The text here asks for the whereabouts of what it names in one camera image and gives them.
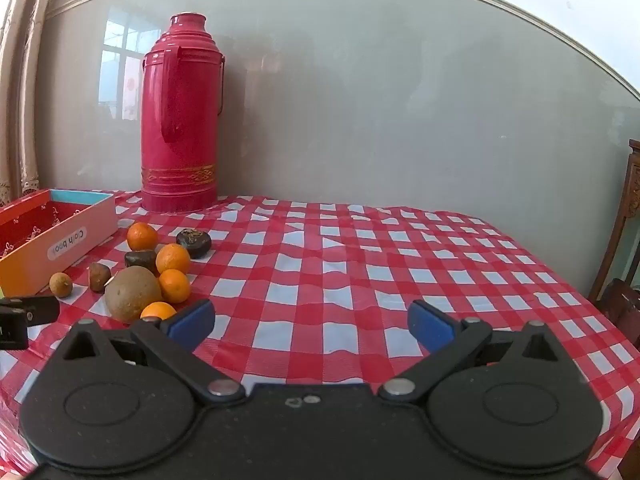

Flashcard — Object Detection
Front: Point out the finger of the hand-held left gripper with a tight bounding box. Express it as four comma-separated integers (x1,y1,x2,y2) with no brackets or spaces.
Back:
0,296,61,327

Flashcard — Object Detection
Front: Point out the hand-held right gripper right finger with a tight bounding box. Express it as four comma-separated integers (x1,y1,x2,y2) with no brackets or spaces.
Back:
377,299,576,407

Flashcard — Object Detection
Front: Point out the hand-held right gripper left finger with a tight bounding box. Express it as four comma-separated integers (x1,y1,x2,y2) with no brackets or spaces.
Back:
55,299,246,407

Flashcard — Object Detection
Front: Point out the small tan round fruit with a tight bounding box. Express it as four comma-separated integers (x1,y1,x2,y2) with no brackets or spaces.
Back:
49,272,74,299

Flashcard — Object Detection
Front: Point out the small orange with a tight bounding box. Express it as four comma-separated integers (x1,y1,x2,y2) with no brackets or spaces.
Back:
158,269,192,305
155,243,192,275
140,301,177,322
126,222,160,252

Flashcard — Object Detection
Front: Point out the brown kiwi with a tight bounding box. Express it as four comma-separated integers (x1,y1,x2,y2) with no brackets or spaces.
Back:
104,266,163,324

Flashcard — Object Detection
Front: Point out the colourful cardboard box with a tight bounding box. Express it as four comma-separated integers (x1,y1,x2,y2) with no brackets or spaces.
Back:
0,189,120,299

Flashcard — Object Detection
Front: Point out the dark brown round fruit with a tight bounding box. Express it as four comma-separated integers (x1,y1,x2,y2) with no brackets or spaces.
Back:
176,228,213,260
124,250,159,269

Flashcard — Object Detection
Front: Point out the red checkered tablecloth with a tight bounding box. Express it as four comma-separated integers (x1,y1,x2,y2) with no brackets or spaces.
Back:
0,190,640,480

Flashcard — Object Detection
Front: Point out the red thermos flask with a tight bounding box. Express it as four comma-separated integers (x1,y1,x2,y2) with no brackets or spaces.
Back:
140,11,227,214

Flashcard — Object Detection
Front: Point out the beige lace curtain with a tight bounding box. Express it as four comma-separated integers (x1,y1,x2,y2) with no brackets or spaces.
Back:
0,0,68,207

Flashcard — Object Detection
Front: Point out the carved wooden chair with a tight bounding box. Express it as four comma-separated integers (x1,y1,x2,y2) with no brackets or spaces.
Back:
587,139,640,347

